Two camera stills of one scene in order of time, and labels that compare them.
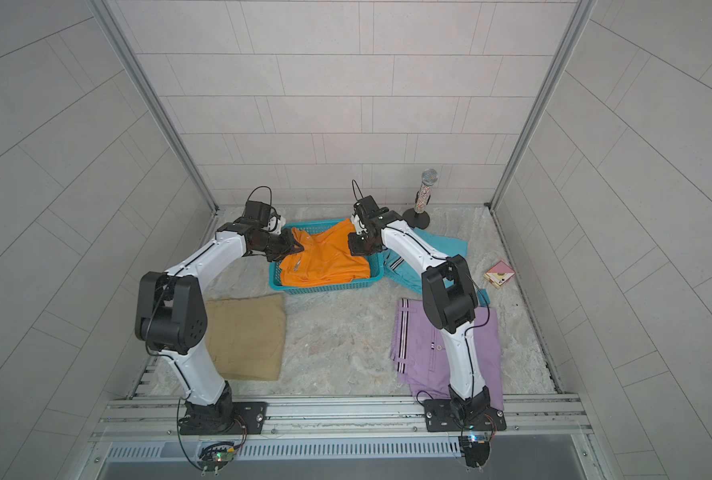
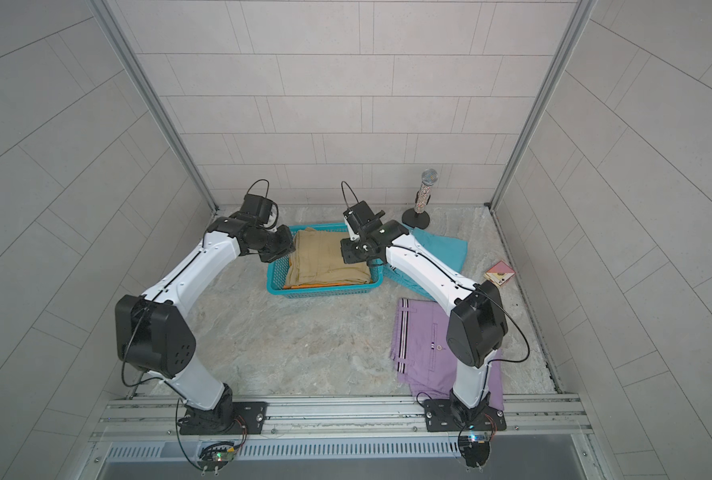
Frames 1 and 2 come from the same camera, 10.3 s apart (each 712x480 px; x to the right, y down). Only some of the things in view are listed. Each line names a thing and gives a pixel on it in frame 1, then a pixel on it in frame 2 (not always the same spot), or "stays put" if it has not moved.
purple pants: x=419 y=350 stays put
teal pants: x=406 y=273 stays put
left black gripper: x=291 y=248 stays put
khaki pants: x=246 y=335 to x=317 y=259
